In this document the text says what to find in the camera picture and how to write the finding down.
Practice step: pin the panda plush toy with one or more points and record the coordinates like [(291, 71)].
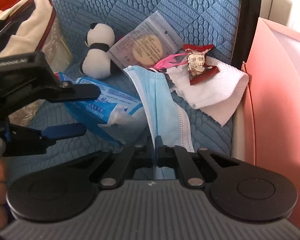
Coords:
[(97, 60)]

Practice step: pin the blue textured chair cover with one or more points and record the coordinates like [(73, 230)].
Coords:
[(115, 0)]

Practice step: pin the black chair frame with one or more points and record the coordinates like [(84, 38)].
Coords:
[(250, 10)]

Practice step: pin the red candy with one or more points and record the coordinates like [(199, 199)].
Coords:
[(200, 65)]

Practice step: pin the blue tissue packet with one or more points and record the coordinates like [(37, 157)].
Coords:
[(110, 105)]

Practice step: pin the clear zip bag with puff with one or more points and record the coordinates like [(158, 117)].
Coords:
[(145, 47)]

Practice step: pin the blue face mask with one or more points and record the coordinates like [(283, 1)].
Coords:
[(162, 105)]

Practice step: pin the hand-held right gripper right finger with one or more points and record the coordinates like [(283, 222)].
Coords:
[(162, 155)]

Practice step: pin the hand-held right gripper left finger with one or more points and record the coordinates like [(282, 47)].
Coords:
[(146, 155)]

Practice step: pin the pink cardboard box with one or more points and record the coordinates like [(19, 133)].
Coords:
[(277, 105)]

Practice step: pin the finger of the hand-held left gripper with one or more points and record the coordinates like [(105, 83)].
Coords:
[(62, 131), (80, 92)]

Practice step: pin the white paper towel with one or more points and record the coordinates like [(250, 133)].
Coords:
[(215, 97)]

